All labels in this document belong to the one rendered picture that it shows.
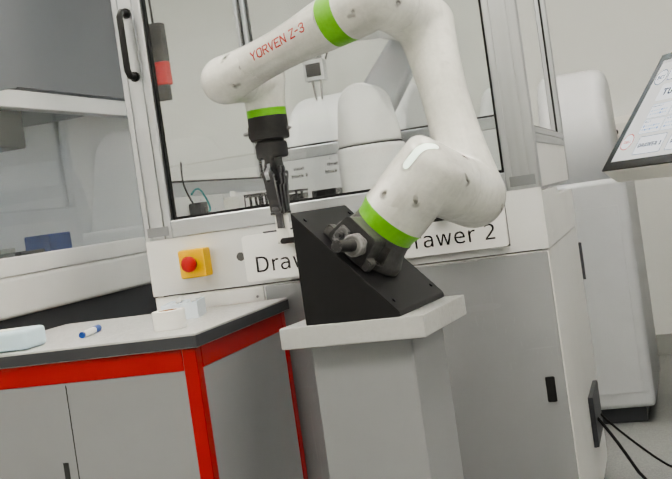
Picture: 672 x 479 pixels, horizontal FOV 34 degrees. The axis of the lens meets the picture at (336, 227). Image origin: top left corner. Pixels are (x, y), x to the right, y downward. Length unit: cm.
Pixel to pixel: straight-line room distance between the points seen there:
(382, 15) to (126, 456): 103
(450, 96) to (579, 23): 357
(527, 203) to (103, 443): 110
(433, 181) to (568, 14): 385
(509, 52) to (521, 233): 42
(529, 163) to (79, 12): 155
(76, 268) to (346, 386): 137
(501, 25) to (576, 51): 313
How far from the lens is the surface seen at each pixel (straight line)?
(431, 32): 232
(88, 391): 237
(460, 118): 223
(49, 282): 313
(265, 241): 262
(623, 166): 242
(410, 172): 202
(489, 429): 273
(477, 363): 270
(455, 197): 206
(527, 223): 264
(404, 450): 206
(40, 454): 245
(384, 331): 198
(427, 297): 213
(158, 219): 290
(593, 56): 576
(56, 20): 340
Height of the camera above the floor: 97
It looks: 1 degrees down
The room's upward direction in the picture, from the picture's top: 8 degrees counter-clockwise
